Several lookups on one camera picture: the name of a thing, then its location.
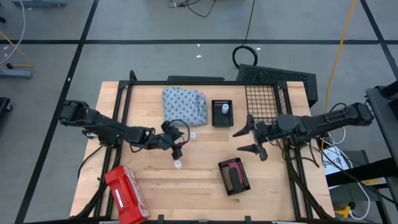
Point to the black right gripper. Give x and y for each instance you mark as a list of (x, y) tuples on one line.
[(265, 132)]

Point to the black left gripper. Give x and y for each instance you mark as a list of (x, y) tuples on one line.
[(163, 141)]

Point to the grey patterned cloth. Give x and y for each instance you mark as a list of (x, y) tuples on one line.
[(185, 105)]

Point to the black slotted plastic basket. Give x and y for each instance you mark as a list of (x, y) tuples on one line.
[(239, 191), (222, 119)]

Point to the black bandage roll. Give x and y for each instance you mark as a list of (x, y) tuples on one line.
[(235, 180)]

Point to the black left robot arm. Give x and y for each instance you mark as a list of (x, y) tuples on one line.
[(105, 127)]

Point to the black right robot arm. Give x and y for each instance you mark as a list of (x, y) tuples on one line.
[(326, 119)]

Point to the brown bandage roll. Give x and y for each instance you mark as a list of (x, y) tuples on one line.
[(227, 180)]

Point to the black flat bar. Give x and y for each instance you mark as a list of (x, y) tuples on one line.
[(196, 78)]

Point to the red plastic case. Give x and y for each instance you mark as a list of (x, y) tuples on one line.
[(130, 186)]

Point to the white printed bag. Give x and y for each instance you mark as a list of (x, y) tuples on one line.
[(334, 158)]

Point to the yellow power plug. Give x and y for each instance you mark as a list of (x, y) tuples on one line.
[(343, 212)]

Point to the black shelf board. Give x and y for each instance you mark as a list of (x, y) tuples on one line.
[(367, 169)]

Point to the black side cart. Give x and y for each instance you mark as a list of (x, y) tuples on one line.
[(382, 109)]

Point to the grey stand foot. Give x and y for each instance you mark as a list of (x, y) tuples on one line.
[(15, 74), (37, 3)]

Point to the black metal table frame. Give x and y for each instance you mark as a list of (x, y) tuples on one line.
[(186, 83)]

